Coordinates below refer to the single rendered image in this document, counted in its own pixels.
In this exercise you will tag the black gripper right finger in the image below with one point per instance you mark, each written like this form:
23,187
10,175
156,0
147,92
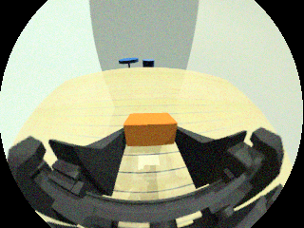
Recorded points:
202,154

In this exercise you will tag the orange block with dark square marking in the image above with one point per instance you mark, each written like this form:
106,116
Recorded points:
149,129

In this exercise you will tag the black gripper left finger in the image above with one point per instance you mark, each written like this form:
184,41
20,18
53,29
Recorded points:
100,160

